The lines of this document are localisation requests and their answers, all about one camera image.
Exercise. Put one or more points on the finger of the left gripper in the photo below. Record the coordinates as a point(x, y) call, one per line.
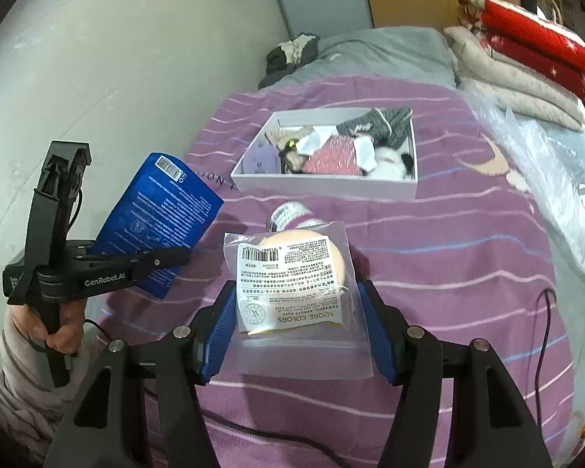
point(140, 264)

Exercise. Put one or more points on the blue eye mask pouch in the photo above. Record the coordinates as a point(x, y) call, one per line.
point(166, 205)

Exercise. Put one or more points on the purple shampoo pump bottle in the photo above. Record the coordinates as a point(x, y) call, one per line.
point(292, 215)

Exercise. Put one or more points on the lilac soft pouch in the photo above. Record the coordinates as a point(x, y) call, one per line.
point(261, 158)

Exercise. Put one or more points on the bagged powder puff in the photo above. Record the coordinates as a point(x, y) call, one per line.
point(298, 309)

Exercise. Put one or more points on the pink glitter sponge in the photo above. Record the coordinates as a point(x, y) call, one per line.
point(336, 157)

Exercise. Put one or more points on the white black plush dog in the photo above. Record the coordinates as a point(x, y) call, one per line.
point(391, 165)

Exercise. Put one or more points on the grey plaid cloth bag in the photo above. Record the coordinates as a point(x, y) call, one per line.
point(385, 127)

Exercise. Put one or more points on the beige plaid cloth pouch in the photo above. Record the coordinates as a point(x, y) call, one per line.
point(286, 141)

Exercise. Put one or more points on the grey sleeve left forearm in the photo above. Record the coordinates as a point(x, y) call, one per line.
point(31, 407)

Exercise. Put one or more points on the purple striped bed sheet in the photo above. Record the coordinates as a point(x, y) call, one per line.
point(468, 258)

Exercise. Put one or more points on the white cardboard box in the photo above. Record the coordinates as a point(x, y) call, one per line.
point(334, 186)

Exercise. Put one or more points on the black white garment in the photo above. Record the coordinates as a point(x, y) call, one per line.
point(292, 54)

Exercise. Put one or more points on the clear plastic sheet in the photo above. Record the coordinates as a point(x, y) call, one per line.
point(551, 159)

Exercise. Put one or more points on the white folded quilt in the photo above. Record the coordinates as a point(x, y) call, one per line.
point(508, 85)

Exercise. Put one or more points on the grey-blue blanket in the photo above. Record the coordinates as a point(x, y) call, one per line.
point(409, 53)

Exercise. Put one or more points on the red folded quilt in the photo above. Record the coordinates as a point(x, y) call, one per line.
point(546, 47)

